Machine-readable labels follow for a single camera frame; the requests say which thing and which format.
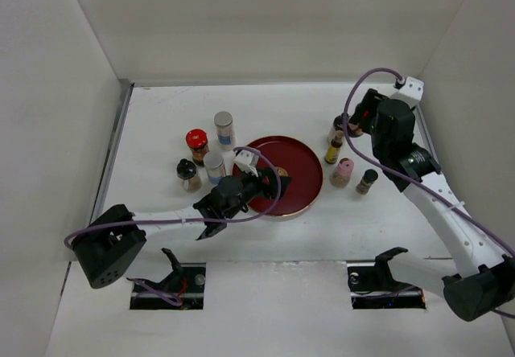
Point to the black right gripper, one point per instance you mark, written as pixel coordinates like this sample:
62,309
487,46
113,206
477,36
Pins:
370,102

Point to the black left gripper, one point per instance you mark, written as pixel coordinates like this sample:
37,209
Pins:
267,190

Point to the silver cap shaker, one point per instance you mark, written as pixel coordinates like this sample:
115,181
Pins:
223,121
214,165

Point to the red cap sauce jar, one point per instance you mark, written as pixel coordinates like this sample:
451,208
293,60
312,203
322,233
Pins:
359,122

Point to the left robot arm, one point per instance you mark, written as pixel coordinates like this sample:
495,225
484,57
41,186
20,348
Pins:
106,249

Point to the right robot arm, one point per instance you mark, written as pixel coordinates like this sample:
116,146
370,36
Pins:
482,276

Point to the red round tray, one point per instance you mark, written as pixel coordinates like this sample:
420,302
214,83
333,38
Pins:
295,160

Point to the white powder glass jar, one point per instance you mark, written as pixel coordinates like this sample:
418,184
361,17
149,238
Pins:
338,125

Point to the yellow label oil bottle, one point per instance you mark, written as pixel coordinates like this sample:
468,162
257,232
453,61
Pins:
334,148

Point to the pink lid seasoning jar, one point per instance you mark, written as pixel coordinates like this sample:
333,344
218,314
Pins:
342,173

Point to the black cap pepper bottle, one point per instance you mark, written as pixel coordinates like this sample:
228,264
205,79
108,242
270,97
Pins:
369,177

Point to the red cap chili jar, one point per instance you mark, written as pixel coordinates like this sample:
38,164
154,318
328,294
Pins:
197,142

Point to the black lid spice jar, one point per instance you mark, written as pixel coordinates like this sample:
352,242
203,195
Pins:
187,172

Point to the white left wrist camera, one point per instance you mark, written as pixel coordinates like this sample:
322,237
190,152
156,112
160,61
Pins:
246,162

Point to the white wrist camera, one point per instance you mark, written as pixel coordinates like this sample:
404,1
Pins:
246,162
408,90

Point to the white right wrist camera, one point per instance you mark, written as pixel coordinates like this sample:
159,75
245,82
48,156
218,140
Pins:
408,90

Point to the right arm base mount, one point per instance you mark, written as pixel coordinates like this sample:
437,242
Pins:
372,286

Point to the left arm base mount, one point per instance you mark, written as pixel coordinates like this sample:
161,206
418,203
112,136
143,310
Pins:
181,289

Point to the aluminium table edge rail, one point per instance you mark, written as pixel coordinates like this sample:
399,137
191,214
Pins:
123,103

